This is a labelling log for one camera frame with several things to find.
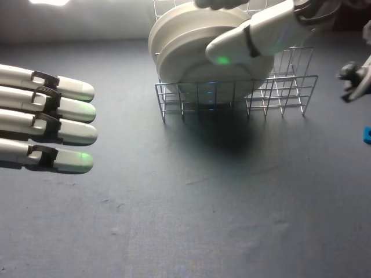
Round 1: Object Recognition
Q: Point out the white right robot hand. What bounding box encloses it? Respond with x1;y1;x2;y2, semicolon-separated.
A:
193;0;317;66

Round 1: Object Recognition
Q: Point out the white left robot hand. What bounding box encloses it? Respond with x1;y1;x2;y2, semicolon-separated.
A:
0;64;98;175

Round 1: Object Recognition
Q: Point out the white plate with black rim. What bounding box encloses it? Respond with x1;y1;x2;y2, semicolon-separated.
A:
147;2;253;85
155;27;275;105

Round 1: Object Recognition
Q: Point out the silver wire dish rack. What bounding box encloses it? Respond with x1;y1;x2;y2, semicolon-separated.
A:
152;0;319;124

